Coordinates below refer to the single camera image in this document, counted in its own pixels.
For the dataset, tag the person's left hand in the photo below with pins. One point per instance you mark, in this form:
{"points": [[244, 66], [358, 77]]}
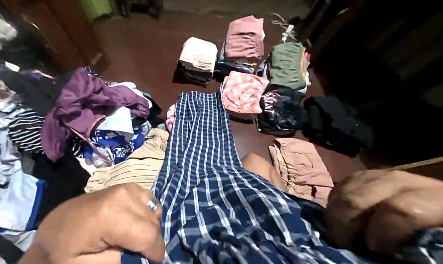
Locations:
{"points": [[86, 220]]}

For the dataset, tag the person's right hand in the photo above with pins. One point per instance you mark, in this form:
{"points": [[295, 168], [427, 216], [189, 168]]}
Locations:
{"points": [[393, 205]]}

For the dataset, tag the person's right fingers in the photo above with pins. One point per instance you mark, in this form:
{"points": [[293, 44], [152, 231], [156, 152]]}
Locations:
{"points": [[353, 209]]}

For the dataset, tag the person's left thumb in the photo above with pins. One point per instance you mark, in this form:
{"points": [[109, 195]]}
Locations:
{"points": [[142, 236]]}

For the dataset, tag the person's left fingers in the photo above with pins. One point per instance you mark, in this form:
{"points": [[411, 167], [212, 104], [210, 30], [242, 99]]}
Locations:
{"points": [[148, 205]]}

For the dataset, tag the navy white checked garment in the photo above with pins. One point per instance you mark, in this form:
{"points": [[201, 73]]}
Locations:
{"points": [[214, 183]]}

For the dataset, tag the person's left forearm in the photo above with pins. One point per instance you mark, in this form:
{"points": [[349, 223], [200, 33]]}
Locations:
{"points": [[33, 256]]}

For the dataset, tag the dusty pink folded trousers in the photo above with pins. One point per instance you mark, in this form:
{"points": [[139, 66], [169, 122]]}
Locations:
{"points": [[304, 168]]}

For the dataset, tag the black folded clothes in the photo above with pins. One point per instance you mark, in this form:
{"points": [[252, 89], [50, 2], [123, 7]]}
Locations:
{"points": [[337, 124]]}

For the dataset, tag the pink white patterned cloth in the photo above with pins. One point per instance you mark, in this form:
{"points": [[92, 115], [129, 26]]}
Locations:
{"points": [[170, 118]]}

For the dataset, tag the person's legs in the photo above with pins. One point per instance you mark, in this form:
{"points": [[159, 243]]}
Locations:
{"points": [[261, 168]]}

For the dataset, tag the tangled heap of mixed clothes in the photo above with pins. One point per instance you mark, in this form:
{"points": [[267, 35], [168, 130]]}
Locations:
{"points": [[75, 128]]}

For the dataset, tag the stack of black printed clothes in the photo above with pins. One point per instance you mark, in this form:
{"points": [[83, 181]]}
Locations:
{"points": [[282, 110]]}

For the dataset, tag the dark furniture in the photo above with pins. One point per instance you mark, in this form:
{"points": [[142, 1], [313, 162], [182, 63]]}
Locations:
{"points": [[397, 73]]}

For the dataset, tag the stack of pink patterned clothes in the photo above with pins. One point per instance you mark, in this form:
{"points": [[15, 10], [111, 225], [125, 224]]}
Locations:
{"points": [[243, 93]]}

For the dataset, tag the stack of cream, black clothes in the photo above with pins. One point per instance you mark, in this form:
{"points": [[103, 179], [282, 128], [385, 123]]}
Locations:
{"points": [[197, 57]]}

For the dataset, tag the stack of green topped clothes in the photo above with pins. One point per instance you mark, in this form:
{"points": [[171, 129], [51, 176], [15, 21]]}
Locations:
{"points": [[287, 66]]}

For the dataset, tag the stack of dusty-pink topped clothes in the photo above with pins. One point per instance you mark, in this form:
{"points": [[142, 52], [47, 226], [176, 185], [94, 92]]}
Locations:
{"points": [[244, 40]]}

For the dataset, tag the brown wooden furniture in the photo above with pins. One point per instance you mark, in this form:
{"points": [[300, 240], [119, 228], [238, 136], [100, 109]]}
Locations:
{"points": [[60, 33]]}

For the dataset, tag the green container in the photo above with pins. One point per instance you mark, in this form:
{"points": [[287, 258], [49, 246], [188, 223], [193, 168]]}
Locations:
{"points": [[97, 8]]}

